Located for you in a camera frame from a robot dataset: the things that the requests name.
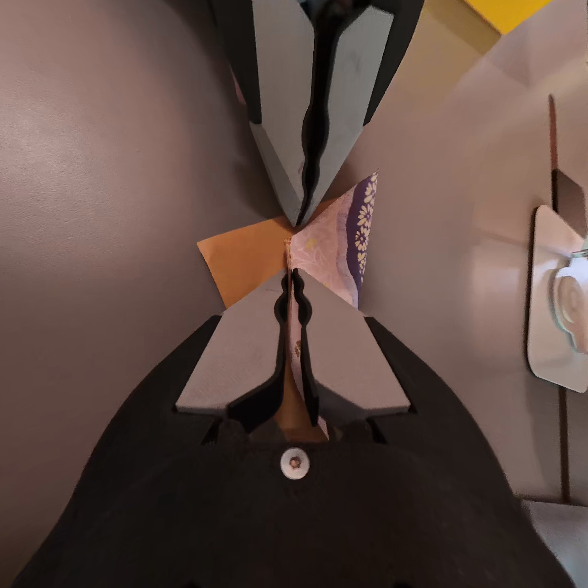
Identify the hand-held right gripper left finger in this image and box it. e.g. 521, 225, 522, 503
175, 270, 292, 433

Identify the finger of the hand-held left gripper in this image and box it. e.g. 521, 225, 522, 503
299, 5, 396, 227
249, 0, 322, 227

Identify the yellow box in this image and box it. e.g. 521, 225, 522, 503
459, 0, 557, 36

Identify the purple floral origami paper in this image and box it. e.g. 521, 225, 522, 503
197, 169, 380, 443

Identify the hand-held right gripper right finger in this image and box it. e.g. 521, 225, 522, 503
292, 268, 412, 427

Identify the clear adhesive hook plate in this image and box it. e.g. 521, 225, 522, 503
526, 204, 588, 393

